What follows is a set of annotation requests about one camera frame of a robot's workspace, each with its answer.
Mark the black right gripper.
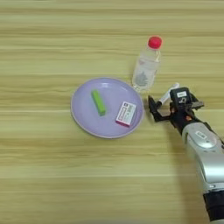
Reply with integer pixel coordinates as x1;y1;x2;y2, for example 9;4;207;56
147;94;206;135

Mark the clear bottle red cap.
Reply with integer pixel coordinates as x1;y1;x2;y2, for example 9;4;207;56
131;35;163;92

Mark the green rectangular block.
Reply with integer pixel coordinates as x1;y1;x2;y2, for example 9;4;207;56
91;89;107;116

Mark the small white pink box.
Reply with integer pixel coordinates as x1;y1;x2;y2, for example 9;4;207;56
115;101;137;129

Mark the purple round plate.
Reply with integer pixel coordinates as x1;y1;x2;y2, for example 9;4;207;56
70;77;145;139

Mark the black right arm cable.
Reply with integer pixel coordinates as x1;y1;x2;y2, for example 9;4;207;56
203;122;224;144

